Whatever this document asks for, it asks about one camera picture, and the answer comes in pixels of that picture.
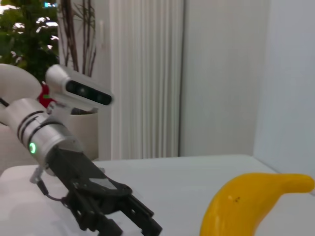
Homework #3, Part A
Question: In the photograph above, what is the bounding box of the red box with green label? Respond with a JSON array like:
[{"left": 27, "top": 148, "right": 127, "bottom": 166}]
[{"left": 38, "top": 82, "right": 57, "bottom": 109}]

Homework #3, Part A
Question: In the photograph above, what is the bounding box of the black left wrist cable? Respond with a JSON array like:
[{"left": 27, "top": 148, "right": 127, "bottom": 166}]
[{"left": 31, "top": 167, "right": 71, "bottom": 204}]

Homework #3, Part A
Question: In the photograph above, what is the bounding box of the beige round plant pot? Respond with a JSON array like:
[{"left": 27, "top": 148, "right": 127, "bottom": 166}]
[{"left": 68, "top": 110, "right": 99, "bottom": 160}]

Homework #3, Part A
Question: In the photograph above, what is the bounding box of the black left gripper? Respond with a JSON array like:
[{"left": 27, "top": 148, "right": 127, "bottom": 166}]
[{"left": 47, "top": 146, "right": 132, "bottom": 236}]

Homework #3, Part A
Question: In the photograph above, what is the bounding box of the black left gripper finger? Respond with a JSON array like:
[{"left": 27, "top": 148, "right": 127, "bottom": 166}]
[{"left": 118, "top": 194, "right": 163, "bottom": 236}]

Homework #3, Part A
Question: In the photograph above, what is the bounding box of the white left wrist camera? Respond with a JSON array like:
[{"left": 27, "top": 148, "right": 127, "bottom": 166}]
[{"left": 45, "top": 64, "right": 116, "bottom": 113}]

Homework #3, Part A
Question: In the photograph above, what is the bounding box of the bare twig plant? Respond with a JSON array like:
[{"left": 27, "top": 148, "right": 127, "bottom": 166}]
[{"left": 57, "top": 0, "right": 97, "bottom": 77}]

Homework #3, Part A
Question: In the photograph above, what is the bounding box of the yellow banana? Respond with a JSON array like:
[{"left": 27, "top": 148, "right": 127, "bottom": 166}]
[{"left": 198, "top": 173, "right": 315, "bottom": 236}]

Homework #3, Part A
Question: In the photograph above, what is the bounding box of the green leafy plant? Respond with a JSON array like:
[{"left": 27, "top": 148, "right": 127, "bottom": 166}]
[{"left": 0, "top": 0, "right": 60, "bottom": 83}]

